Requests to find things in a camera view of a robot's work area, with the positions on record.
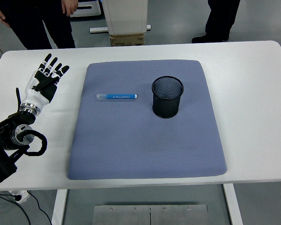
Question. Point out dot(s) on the blue marker pen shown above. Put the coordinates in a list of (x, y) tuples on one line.
[(121, 96)]

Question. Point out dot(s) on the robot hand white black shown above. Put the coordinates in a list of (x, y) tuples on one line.
[(32, 93)]

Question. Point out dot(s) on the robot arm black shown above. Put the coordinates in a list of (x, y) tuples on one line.
[(4, 138)]

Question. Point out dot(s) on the person's hand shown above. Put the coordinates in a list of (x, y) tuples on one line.
[(0, 16), (69, 7)]

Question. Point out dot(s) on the grey metal plate with screws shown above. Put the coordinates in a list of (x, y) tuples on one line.
[(131, 215)]

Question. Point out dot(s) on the white device with black slot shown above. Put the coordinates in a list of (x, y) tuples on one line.
[(89, 10)]

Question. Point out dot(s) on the white table leg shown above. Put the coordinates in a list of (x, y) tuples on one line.
[(233, 206), (59, 208)]

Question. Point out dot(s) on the white base bar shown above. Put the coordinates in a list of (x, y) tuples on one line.
[(98, 29)]

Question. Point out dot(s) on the cardboard box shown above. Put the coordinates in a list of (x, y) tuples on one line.
[(126, 40)]

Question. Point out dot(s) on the black mesh pen holder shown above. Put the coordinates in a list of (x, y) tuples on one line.
[(166, 107)]

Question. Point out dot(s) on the person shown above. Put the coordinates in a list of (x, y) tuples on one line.
[(37, 23), (220, 21)]

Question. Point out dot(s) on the blue-grey textured mat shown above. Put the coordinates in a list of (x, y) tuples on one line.
[(131, 140)]

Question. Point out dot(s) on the white power strip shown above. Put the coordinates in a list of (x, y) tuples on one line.
[(21, 195)]

